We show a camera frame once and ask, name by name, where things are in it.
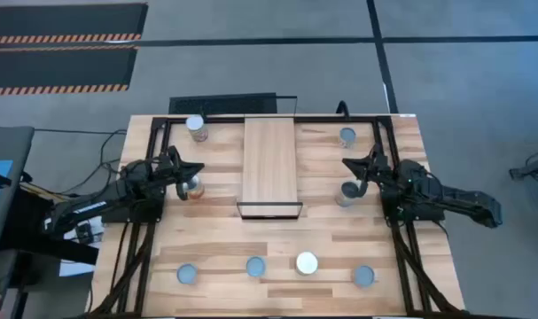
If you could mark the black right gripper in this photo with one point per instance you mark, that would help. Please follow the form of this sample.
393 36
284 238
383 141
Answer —
377 168

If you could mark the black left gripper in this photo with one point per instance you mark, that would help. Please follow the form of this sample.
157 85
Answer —
172 170

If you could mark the orange label tin can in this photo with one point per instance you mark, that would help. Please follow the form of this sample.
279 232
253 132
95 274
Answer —
195 188
196 126
306 262

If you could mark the silver tin can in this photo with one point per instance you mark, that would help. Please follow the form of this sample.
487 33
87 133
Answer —
255 266
364 275
187 273
347 194

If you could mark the tall tan label tin can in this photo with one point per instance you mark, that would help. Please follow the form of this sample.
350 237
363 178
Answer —
347 136

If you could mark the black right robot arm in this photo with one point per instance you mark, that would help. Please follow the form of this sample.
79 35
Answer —
428 190

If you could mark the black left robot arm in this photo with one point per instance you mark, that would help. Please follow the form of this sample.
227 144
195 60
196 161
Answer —
118 192

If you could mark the white sticker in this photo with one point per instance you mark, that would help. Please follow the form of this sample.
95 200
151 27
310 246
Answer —
408 115

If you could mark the black perforated floor mat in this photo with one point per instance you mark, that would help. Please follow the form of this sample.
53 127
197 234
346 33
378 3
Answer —
223 104

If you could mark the small black device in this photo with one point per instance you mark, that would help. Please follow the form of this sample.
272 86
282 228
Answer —
86 231

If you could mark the white paper sheet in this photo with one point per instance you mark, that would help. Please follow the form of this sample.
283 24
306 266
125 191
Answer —
73 268

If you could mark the black furniture leg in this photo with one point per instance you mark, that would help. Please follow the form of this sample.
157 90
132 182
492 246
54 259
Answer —
51 248

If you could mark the small black hazard-striped floor mat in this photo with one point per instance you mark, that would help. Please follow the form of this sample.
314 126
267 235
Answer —
56 66

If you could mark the grey chair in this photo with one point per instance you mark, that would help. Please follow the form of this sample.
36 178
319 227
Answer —
11 146

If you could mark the large black hazard-striped floor mat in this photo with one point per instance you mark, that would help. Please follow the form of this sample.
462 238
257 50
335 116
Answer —
64 20

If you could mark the black aluminium table frame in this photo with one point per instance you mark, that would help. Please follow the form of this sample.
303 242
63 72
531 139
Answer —
322 119

